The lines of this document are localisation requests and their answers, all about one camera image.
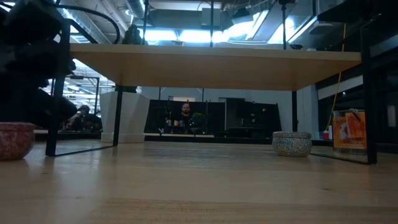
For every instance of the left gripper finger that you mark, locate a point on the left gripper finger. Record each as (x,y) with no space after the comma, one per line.
(40,109)

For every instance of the pink patterned candle tin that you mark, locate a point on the pink patterned candle tin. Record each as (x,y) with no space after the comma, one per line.
(15,141)

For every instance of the wooden shelf riser black legs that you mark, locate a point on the wooden shelf riser black legs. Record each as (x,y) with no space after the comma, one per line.
(217,71)

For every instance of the white speckled bowl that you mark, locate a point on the white speckled bowl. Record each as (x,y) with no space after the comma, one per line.
(292,144)

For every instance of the person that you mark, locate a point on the person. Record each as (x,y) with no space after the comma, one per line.
(84,118)
(186,113)

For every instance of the black partition screen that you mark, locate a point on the black partition screen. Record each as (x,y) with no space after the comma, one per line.
(242,118)

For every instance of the red box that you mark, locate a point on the red box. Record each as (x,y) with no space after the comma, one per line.
(326,135)

